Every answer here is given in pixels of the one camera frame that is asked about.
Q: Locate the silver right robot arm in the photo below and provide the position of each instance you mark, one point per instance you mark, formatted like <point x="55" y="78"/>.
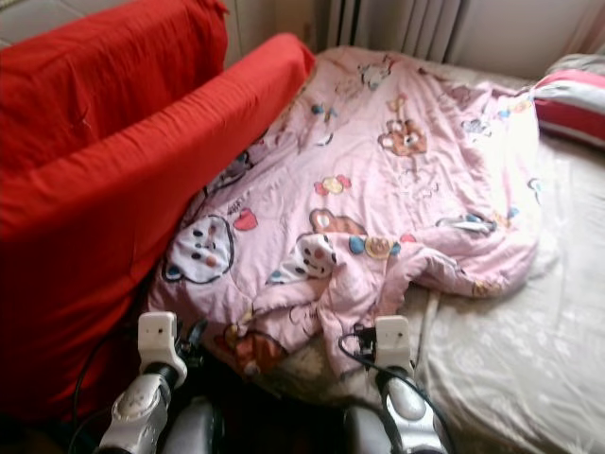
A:
<point x="414" y="416"/>

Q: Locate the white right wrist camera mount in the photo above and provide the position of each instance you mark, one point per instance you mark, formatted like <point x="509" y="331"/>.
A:
<point x="392" y="342"/>

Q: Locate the pink cartoon print quilt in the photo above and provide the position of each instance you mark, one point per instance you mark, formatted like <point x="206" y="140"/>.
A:
<point x="397" y="189"/>

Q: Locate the grey pleated curtain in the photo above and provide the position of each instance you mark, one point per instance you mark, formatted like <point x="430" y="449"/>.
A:
<point x="397" y="24"/>

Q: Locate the beige floral bed sheet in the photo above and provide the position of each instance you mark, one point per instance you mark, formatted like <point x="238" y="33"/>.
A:
<point x="520" y="359"/>

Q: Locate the dark grey right robot leg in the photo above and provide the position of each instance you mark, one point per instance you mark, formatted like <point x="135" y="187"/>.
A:
<point x="367" y="435"/>

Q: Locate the dark grey robot leg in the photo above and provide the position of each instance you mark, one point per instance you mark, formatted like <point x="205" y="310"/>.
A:
<point x="367" y="435"/>
<point x="195" y="430"/>

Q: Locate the striped red blue bolster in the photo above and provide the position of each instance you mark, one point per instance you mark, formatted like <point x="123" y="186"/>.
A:
<point x="572" y="99"/>

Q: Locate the dark grey left robot leg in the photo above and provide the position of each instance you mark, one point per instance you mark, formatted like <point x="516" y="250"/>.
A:
<point x="195" y="430"/>

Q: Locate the red sofa back cushion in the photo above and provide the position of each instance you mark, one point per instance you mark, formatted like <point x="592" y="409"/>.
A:
<point x="104" y="85"/>

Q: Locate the long red sofa cushion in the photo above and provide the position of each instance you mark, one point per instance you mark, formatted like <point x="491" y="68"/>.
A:
<point x="113" y="236"/>

